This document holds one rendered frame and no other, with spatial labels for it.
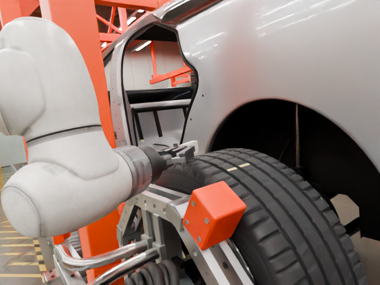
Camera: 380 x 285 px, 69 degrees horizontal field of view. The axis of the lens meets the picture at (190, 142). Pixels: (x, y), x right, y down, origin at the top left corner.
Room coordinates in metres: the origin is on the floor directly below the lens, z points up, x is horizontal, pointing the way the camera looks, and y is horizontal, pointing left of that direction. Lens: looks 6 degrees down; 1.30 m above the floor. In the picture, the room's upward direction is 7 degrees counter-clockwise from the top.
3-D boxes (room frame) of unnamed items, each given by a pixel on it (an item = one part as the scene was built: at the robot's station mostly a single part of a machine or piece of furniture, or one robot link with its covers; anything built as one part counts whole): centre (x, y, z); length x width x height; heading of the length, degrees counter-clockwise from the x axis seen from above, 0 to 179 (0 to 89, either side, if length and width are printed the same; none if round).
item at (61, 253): (0.64, 0.24, 1.03); 0.19 x 0.18 x 0.11; 125
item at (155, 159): (0.53, 0.08, 1.21); 0.09 x 0.08 x 0.07; 150
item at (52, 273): (0.65, 0.35, 0.93); 0.09 x 0.05 x 0.05; 125
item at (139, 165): (0.47, 0.12, 1.21); 0.09 x 0.06 x 0.09; 60
